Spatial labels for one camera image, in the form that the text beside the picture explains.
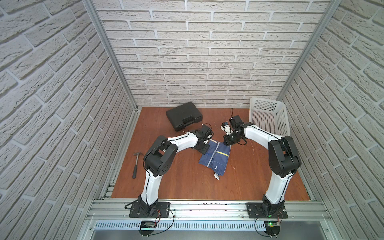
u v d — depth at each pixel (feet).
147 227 2.32
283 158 1.66
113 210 2.48
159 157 1.71
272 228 2.29
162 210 2.40
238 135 2.43
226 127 2.93
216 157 2.95
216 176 2.68
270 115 3.84
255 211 2.39
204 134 2.53
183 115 3.50
